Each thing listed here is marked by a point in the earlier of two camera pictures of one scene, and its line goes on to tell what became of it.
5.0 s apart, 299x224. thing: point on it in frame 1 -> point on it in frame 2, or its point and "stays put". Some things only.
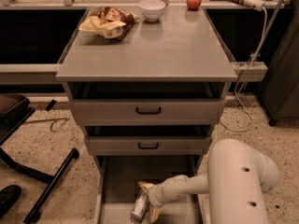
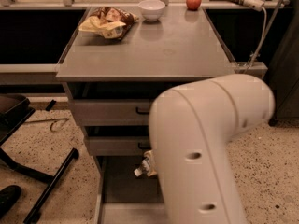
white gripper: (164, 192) -> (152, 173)
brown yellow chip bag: (110, 21) stays put
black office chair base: (14, 110) stays put
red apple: (193, 1) stays put
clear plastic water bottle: (137, 211) -> (145, 165)
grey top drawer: (149, 112) stays put
